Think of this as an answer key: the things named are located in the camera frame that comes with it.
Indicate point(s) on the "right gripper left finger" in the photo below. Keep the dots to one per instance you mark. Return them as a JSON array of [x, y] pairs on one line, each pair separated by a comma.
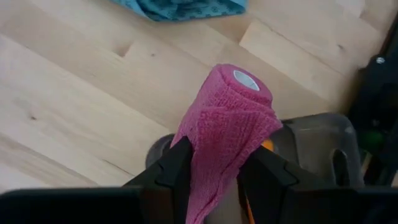
[[168, 174]]

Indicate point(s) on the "black aluminium table frame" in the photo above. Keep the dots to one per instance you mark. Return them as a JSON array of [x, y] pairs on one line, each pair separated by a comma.
[[379, 93]]

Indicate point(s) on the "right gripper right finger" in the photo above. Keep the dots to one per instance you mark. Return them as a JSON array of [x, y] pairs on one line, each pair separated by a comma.
[[264, 177]]

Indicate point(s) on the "pink bandage roll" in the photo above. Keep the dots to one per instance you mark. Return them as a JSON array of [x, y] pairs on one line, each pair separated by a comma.
[[230, 121]]

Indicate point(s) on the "teal patterned cloth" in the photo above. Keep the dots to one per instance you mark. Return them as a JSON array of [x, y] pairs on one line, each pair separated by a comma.
[[180, 7]]

